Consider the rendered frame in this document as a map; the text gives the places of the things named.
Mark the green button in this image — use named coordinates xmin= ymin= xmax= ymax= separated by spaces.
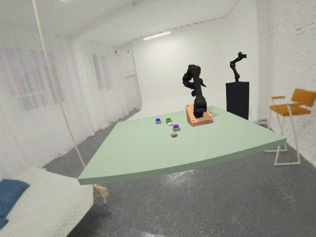
xmin=165 ymin=118 xmax=172 ymax=124

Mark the purple button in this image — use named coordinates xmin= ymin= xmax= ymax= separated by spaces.
xmin=172 ymin=124 xmax=181 ymax=132

